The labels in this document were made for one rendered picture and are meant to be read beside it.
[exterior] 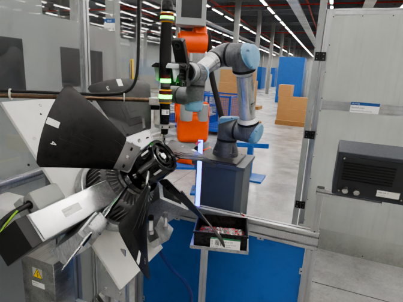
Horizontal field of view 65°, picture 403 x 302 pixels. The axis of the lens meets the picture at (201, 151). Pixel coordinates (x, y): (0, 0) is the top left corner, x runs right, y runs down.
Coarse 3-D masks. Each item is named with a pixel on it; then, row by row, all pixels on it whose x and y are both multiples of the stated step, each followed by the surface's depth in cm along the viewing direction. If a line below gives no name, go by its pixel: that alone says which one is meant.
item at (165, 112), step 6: (168, 0) 98; (162, 6) 99; (168, 6) 98; (162, 108) 106; (168, 108) 106; (162, 114) 106; (168, 114) 107; (162, 120) 107; (168, 120) 108; (162, 132) 108
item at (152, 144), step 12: (156, 144) 101; (144, 156) 97; (156, 156) 98; (168, 156) 102; (132, 168) 101; (144, 168) 97; (156, 168) 96; (168, 168) 98; (132, 180) 99; (144, 180) 101; (156, 180) 100
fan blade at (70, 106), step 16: (64, 96) 82; (80, 96) 85; (64, 112) 81; (80, 112) 84; (96, 112) 87; (48, 128) 78; (64, 128) 81; (80, 128) 84; (96, 128) 87; (112, 128) 91; (64, 144) 81; (80, 144) 85; (96, 144) 88; (112, 144) 91; (48, 160) 79; (64, 160) 82; (80, 160) 85; (96, 160) 89; (112, 160) 93
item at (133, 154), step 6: (126, 144) 95; (132, 144) 96; (126, 150) 96; (132, 150) 97; (138, 150) 98; (120, 156) 95; (132, 156) 98; (120, 162) 95; (126, 162) 97; (132, 162) 98; (120, 168) 96; (126, 168) 97
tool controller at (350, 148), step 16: (352, 144) 121; (368, 144) 120; (336, 160) 120; (352, 160) 116; (368, 160) 113; (384, 160) 112; (400, 160) 110; (336, 176) 121; (352, 176) 119; (368, 176) 116; (384, 176) 114; (400, 176) 112; (336, 192) 124; (352, 192) 121; (368, 192) 119; (384, 192) 117; (400, 192) 114
